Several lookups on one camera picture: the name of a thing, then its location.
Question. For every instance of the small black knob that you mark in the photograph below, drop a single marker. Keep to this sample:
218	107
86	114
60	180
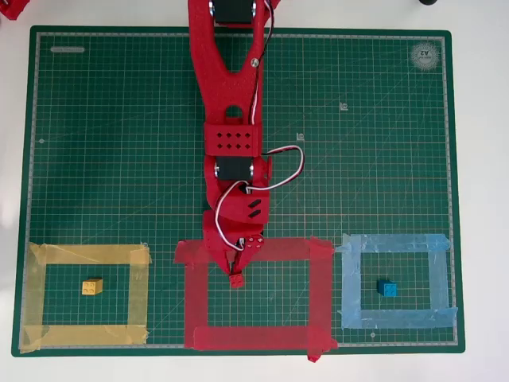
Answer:
427	2

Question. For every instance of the yellow cube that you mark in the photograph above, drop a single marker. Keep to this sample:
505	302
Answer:
92	287

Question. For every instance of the red leader arm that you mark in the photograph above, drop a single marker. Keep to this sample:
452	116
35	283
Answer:
14	8

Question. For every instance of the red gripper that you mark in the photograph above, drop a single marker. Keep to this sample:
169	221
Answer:
216	243

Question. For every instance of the red cube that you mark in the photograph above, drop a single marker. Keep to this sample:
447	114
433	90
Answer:
237	281

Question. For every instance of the green cutting mat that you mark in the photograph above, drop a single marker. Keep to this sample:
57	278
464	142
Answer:
119	159

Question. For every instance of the blue cube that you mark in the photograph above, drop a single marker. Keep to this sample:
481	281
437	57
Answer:
387	288

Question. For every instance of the blue tape square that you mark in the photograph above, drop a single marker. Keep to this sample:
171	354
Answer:
397	318

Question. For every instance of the red robot arm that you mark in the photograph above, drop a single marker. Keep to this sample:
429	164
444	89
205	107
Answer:
222	91

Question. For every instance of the red tape square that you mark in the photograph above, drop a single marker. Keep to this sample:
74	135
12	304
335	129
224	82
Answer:
258	338

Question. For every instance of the yellow tape square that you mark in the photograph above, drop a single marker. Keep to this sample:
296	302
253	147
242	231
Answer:
87	252

